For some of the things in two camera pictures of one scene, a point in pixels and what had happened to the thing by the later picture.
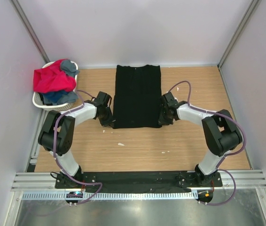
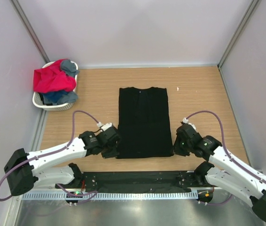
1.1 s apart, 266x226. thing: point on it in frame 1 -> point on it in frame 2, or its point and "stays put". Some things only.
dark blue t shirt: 59,98 stays put
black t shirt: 137,98 -> 144,123
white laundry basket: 38,104 stays put
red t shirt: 51,78 stays put
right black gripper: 163,122 -> 176,149
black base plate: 142,180 stays put
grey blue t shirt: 69,68 stays put
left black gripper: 110,120 -> 113,153
